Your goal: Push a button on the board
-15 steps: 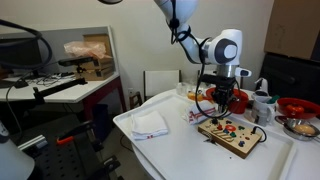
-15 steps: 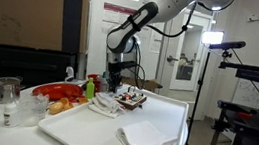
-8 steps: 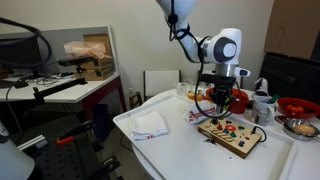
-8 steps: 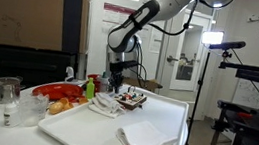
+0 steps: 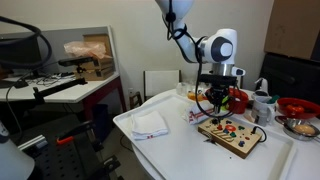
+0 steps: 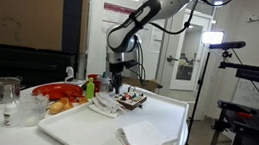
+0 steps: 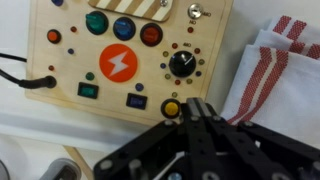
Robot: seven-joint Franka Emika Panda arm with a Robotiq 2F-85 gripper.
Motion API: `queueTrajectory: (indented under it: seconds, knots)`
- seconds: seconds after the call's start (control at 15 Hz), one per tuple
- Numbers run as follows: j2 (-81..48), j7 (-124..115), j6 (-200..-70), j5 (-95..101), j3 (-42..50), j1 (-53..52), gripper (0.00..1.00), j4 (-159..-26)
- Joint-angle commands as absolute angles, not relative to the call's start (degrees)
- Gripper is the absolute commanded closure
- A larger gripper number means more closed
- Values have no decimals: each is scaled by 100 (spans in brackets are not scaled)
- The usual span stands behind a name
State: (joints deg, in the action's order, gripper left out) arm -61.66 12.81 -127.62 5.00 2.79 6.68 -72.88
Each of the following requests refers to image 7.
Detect black board power cable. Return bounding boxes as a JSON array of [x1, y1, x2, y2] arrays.
[[0, 52, 58, 90]]

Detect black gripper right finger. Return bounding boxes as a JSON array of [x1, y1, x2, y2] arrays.
[[196, 97, 320, 180]]

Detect wooden button busy board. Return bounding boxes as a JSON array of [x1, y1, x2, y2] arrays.
[[24, 0, 234, 127]]

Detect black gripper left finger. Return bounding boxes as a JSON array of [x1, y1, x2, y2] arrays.
[[93, 97, 202, 180]]

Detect red striped folded towel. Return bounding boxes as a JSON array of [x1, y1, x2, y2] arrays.
[[219, 14, 320, 150]]

